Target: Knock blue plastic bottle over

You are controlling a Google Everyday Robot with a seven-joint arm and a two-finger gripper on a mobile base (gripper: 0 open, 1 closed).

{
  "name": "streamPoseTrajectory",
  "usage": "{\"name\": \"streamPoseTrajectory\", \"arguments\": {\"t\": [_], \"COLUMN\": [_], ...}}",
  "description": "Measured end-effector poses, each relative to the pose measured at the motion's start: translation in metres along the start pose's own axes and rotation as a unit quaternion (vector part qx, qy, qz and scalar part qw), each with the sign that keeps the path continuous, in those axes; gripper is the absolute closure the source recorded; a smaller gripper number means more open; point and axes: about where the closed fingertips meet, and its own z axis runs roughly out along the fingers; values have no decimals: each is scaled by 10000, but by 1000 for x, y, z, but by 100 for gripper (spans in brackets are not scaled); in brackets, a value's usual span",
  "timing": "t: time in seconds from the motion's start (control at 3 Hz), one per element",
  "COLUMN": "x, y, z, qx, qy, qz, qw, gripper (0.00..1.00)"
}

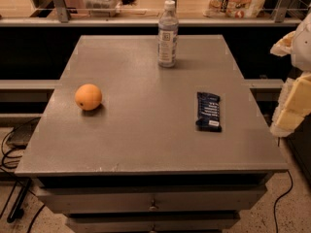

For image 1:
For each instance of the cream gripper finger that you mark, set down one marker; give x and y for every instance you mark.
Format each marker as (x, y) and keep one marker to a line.
(283, 46)
(294, 104)

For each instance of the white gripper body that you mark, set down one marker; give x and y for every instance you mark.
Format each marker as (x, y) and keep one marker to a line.
(303, 50)

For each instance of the clear plastic water bottle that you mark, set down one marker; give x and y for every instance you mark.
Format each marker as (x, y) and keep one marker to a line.
(167, 35)

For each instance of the colourful snack bag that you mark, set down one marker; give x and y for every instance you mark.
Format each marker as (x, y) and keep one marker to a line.
(233, 8)

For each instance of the dark blue snack bar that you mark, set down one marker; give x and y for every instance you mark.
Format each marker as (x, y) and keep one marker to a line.
(208, 112)

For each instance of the grey drawer cabinet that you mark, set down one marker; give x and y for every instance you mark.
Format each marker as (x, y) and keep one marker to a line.
(138, 163)

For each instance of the clear plastic container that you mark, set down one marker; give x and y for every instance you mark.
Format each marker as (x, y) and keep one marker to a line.
(101, 8)

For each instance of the orange fruit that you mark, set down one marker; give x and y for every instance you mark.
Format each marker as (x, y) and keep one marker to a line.
(88, 97)

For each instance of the grey power adapter box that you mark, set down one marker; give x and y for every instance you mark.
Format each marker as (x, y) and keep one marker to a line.
(20, 136)

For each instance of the grey metal shelf rail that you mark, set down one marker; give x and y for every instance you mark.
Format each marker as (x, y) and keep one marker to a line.
(144, 22)

